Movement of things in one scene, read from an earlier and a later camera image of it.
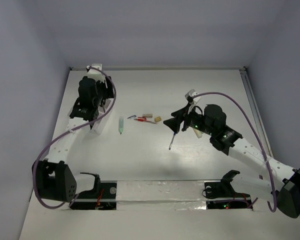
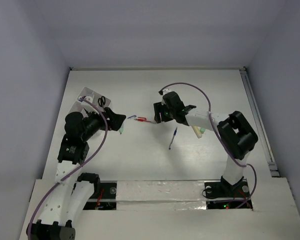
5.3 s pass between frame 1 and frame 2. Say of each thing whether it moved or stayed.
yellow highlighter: stayed
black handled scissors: stayed
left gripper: moved
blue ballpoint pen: stayed
